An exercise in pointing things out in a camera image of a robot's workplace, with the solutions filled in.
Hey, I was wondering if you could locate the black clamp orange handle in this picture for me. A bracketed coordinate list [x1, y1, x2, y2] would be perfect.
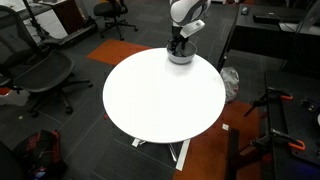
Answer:
[249, 128, 307, 158]
[243, 87, 294, 118]

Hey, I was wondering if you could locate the black clamp table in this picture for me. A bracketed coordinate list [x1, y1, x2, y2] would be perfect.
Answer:
[263, 69, 320, 180]

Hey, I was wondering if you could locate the red and black bag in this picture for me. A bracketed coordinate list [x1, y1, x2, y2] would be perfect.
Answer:
[13, 129, 68, 180]

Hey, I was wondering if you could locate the silver monitor stand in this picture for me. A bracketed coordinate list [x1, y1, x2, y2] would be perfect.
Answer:
[294, 0, 320, 35]

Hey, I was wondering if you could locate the black office desk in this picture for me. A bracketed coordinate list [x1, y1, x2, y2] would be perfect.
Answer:
[216, 3, 320, 73]

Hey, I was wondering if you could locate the white bowl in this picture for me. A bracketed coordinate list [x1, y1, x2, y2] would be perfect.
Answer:
[166, 40, 198, 65]

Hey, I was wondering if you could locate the white workbench with cabinets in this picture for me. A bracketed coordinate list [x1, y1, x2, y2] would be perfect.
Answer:
[0, 0, 70, 41]

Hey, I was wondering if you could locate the black keyboard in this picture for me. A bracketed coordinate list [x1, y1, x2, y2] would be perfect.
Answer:
[252, 12, 282, 25]

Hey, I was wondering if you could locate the black swivel office chair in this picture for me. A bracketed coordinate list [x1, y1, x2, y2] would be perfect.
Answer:
[93, 0, 139, 42]

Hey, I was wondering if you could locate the dark wood cabinet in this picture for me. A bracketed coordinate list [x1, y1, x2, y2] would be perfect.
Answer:
[51, 0, 86, 36]

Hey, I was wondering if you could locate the white floor base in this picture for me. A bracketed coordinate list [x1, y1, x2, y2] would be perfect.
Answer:
[0, 88, 32, 108]

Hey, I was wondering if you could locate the black mesh office chair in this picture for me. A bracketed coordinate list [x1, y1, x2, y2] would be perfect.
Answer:
[0, 4, 94, 118]

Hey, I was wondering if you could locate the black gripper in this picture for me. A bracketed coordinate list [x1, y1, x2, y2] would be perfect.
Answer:
[167, 25, 187, 57]

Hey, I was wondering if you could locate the black upright post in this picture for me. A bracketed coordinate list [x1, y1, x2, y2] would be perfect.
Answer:
[225, 128, 241, 180]

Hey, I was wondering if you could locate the black electric scooter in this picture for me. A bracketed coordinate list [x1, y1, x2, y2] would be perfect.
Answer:
[22, 0, 98, 48]

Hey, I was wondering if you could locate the white table base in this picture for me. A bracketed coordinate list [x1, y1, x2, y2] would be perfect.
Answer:
[131, 137, 192, 172]

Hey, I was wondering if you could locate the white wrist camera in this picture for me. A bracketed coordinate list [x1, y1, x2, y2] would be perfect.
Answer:
[179, 19, 206, 39]

